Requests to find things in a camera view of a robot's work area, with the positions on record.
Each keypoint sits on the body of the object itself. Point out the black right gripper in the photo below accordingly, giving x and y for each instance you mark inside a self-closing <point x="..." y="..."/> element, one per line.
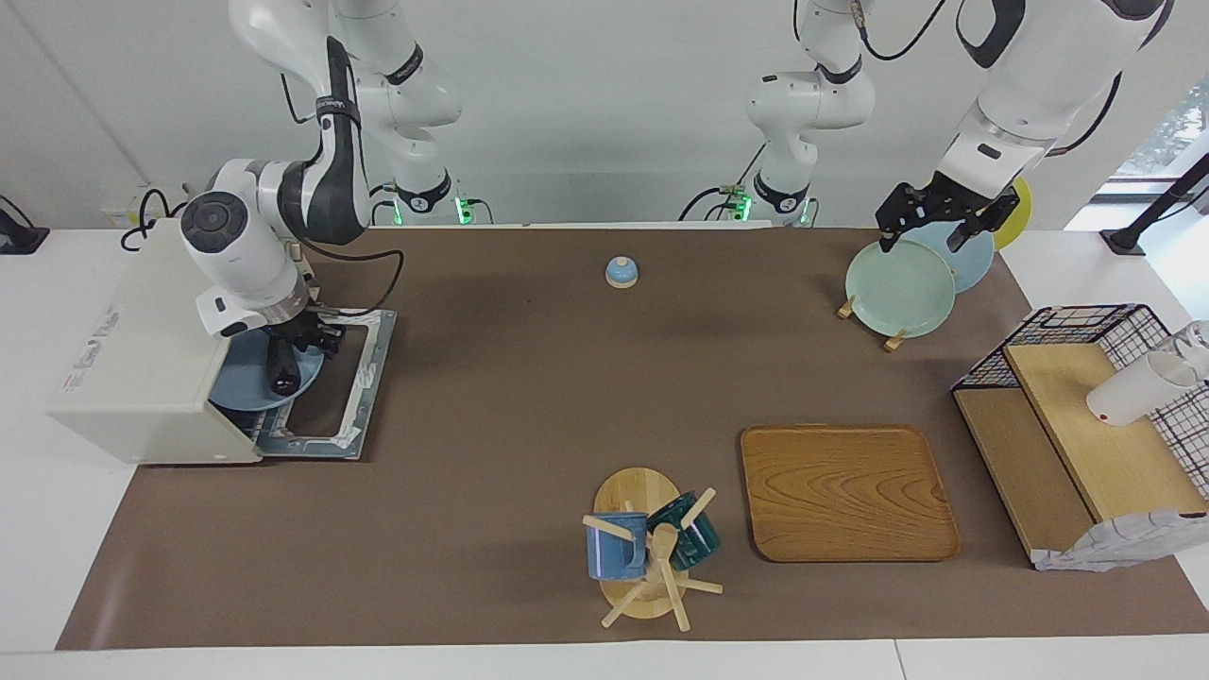
<point x="316" y="335"/>

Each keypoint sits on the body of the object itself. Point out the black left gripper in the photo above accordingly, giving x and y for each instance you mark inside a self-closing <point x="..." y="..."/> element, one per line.
<point x="945" y="203"/>

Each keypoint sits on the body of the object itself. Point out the dark purple eggplant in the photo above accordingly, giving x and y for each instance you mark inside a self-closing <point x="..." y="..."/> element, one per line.
<point x="283" y="373"/>

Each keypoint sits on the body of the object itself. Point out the toaster oven glass door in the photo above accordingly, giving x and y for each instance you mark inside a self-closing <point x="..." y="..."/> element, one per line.
<point x="374" y="378"/>

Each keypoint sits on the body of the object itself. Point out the small light blue plate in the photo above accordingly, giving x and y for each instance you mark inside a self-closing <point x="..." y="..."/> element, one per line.
<point x="241" y="380"/>

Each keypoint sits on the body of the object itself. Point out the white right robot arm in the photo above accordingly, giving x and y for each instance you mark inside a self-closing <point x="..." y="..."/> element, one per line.
<point x="236" y="255"/>

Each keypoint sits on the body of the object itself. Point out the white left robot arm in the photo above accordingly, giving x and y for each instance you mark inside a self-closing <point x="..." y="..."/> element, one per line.
<point x="1039" y="85"/>

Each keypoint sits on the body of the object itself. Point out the cream toaster oven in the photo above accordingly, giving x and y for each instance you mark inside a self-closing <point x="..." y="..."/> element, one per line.
<point x="142" y="378"/>

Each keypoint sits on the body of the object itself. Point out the pale green plate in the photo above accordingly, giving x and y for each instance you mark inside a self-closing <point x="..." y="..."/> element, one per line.
<point x="897" y="288"/>

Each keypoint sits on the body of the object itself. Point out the large light blue plate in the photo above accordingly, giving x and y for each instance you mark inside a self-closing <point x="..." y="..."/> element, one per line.
<point x="973" y="269"/>

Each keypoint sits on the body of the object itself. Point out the yellow plate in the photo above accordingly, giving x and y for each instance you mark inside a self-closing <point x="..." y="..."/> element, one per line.
<point x="1022" y="215"/>

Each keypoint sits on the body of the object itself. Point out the wooden plate rack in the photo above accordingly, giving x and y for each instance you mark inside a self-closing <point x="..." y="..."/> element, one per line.
<point x="845" y="308"/>

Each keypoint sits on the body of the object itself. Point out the brown table mat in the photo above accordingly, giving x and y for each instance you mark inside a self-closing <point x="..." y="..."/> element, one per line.
<point x="519" y="425"/>

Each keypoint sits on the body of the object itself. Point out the black angled stand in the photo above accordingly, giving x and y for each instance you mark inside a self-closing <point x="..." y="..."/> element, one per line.
<point x="1157" y="203"/>

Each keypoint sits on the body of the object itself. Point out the white cup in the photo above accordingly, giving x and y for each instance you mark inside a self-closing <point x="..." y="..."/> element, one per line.
<point x="1133" y="392"/>

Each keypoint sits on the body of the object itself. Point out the wooden two-level shelf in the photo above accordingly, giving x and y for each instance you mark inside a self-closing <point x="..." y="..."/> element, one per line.
<point x="1086" y="444"/>

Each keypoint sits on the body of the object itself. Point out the wooden serving tray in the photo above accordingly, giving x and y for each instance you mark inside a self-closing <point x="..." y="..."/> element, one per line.
<point x="850" y="491"/>

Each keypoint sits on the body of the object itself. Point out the clear glass cup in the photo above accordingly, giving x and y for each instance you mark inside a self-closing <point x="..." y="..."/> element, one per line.
<point x="1195" y="338"/>

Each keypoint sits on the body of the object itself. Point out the black stand base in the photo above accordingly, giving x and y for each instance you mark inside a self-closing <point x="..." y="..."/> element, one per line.
<point x="19" y="236"/>

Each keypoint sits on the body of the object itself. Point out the wooden mug tree stand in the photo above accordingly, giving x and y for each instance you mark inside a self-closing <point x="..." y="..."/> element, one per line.
<point x="633" y="491"/>

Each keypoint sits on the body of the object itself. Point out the blue mug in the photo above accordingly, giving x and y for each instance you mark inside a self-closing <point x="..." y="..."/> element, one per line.
<point x="614" y="559"/>

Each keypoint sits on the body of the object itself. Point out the dark green mug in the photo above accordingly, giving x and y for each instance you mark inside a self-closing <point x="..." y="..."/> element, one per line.
<point x="701" y="548"/>

